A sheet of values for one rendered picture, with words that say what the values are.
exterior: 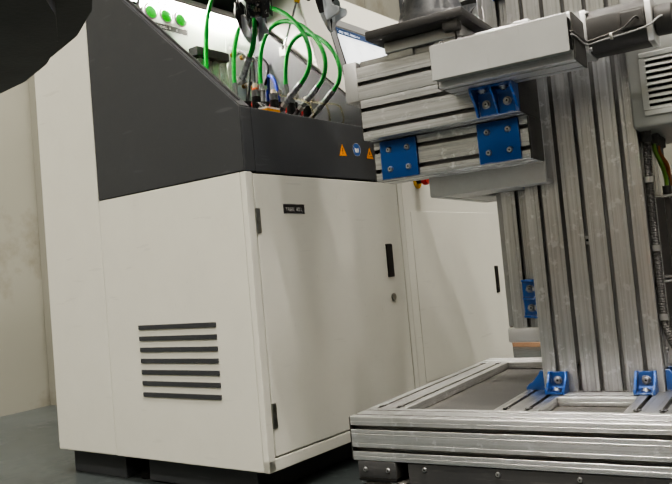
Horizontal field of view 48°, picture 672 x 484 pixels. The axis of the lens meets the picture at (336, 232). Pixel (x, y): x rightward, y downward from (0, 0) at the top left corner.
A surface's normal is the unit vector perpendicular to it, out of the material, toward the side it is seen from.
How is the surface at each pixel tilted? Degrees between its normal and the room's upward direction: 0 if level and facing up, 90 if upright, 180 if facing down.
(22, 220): 90
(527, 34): 90
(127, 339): 90
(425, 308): 90
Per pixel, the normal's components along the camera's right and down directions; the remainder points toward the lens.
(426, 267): 0.79, -0.10
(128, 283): -0.60, 0.01
